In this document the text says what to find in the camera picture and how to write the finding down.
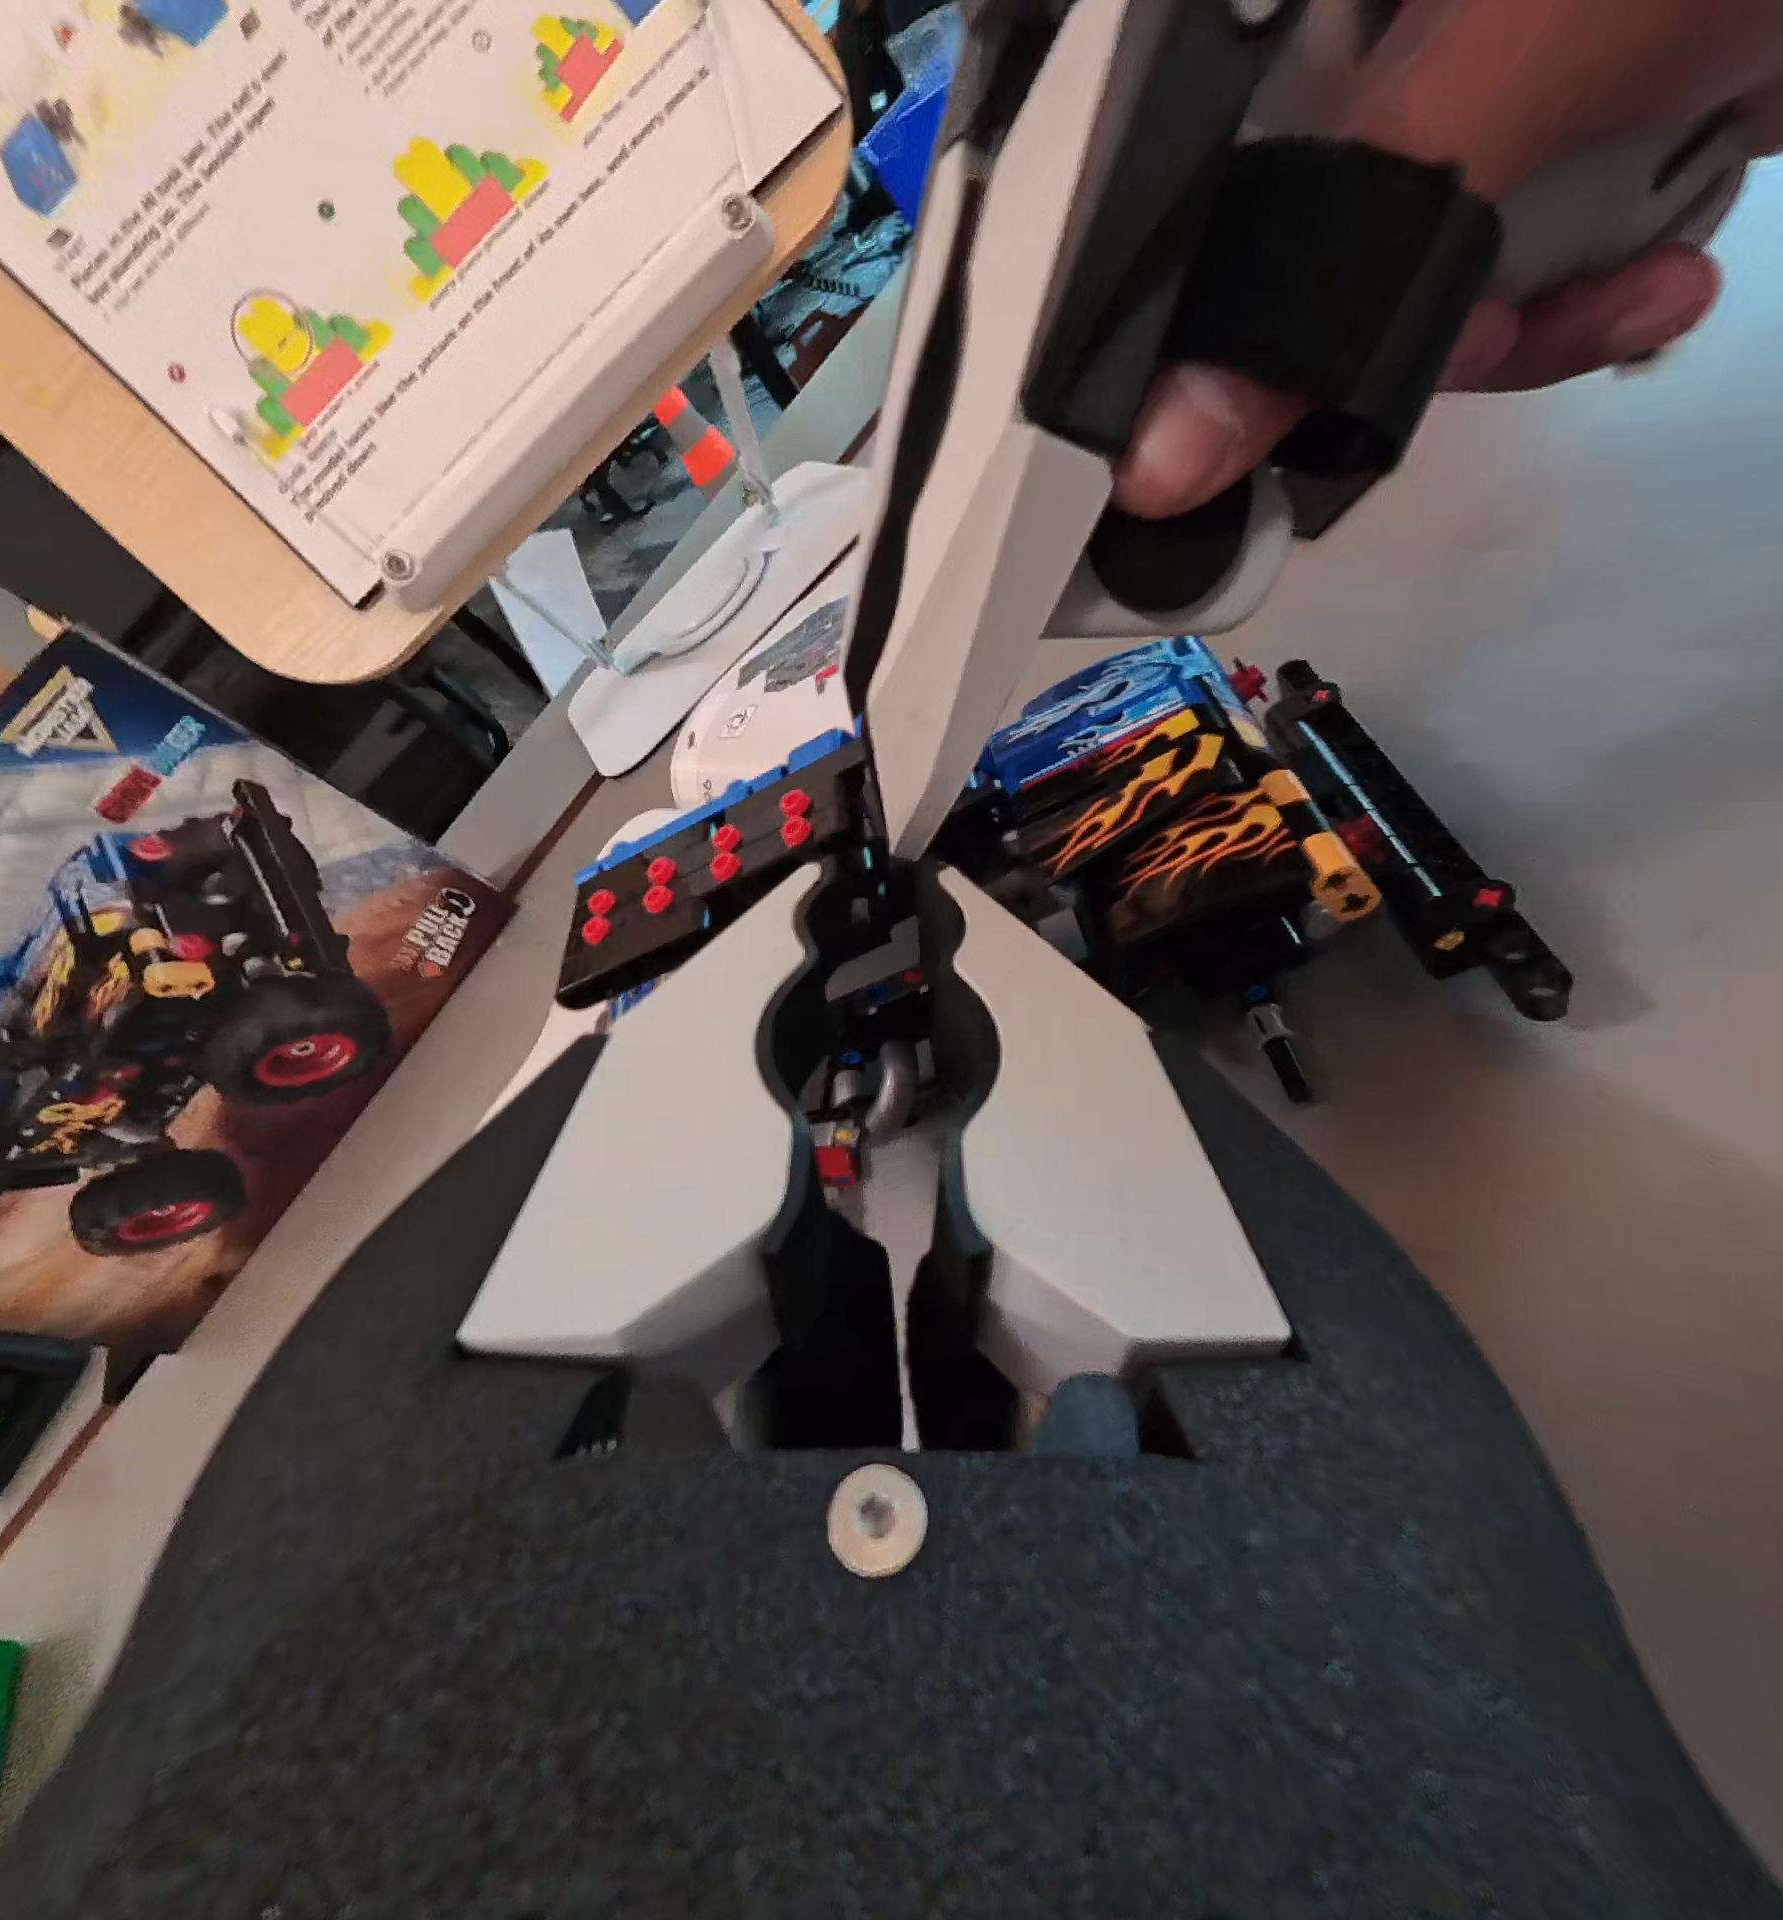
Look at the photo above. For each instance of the lego truck model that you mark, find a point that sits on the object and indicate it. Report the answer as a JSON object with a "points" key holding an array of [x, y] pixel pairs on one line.
{"points": [[1178, 859]]}

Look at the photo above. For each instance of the printed truck toy box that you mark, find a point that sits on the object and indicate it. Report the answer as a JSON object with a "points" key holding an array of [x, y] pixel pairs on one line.
{"points": [[156, 976]]}

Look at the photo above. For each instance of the orange traffic cone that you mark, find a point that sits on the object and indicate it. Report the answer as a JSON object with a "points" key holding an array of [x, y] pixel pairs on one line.
{"points": [[693, 446]]}

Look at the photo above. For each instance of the lego instruction booklet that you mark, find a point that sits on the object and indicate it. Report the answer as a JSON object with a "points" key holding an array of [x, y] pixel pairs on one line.
{"points": [[730, 755]]}

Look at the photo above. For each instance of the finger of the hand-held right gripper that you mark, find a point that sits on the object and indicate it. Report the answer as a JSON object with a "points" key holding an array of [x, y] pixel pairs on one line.
{"points": [[892, 500], [998, 603]]}

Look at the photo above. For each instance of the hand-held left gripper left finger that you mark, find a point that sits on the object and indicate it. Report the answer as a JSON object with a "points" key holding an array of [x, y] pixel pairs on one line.
{"points": [[631, 1201]]}

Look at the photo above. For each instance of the white stand with instruction board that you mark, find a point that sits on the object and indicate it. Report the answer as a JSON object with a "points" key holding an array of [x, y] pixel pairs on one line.
{"points": [[377, 231]]}

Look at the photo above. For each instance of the person's right hand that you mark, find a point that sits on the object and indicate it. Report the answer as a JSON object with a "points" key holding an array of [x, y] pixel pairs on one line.
{"points": [[1583, 96]]}

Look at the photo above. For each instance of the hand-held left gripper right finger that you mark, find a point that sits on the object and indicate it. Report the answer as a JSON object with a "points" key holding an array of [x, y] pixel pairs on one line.
{"points": [[1116, 1201]]}

